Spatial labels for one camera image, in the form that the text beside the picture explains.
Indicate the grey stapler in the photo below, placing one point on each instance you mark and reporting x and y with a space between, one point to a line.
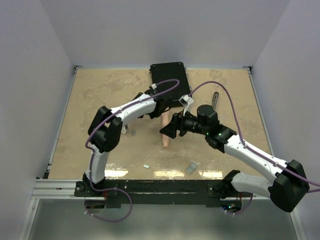
214 100

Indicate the staple strips near front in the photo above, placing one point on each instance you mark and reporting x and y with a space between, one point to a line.
191 168

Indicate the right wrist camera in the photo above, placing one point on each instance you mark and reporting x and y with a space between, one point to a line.
187 103

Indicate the black base bar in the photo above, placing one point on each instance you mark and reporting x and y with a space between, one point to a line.
163 192

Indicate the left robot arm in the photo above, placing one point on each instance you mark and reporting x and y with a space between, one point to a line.
105 131

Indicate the small white card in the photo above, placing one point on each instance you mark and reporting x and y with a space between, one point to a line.
124 129

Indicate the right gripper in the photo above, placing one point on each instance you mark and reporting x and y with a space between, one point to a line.
177 123

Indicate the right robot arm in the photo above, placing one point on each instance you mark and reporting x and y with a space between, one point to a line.
280 181

